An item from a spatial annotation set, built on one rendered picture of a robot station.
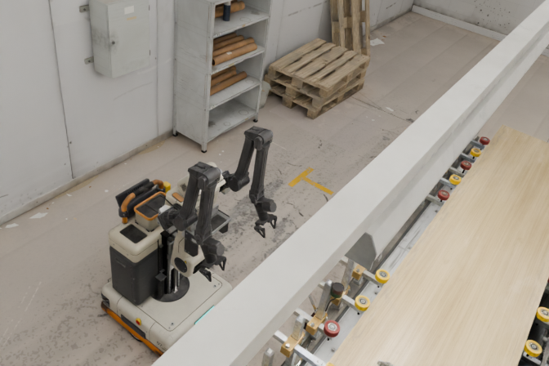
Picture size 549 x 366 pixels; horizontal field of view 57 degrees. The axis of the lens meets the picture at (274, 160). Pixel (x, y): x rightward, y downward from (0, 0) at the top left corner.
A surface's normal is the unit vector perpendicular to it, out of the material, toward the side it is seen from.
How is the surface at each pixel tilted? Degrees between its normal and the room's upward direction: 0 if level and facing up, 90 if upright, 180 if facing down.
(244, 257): 0
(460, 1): 90
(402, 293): 0
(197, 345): 0
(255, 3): 90
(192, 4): 90
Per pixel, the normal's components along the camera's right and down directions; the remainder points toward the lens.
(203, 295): 0.13, -0.80
